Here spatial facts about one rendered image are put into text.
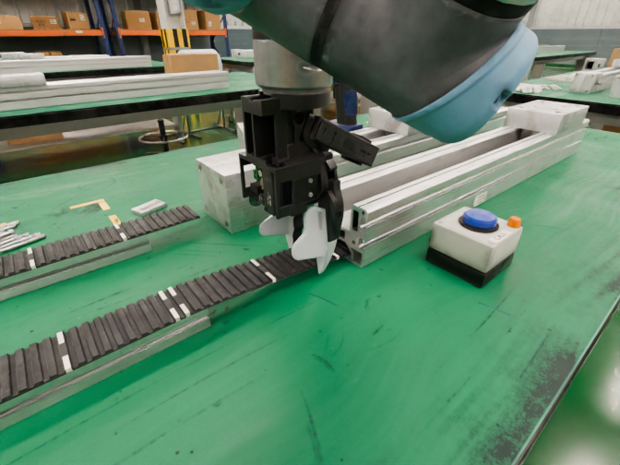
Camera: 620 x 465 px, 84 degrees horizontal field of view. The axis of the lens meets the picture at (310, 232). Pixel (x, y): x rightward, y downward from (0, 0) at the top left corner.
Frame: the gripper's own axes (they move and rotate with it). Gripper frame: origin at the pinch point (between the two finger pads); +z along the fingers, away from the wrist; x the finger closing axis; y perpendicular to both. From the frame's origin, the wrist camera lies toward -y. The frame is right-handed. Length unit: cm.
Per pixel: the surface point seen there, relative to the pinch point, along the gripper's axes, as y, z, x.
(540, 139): -55, -6, 5
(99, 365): 25.4, 0.3, 1.9
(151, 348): 21.1, 1.2, 1.9
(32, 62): 2, -6, -342
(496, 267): -15.8, 0.1, 16.9
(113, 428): 25.9, 2.2, 7.3
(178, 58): -65, -12, -208
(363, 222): -5.3, -4.2, 3.9
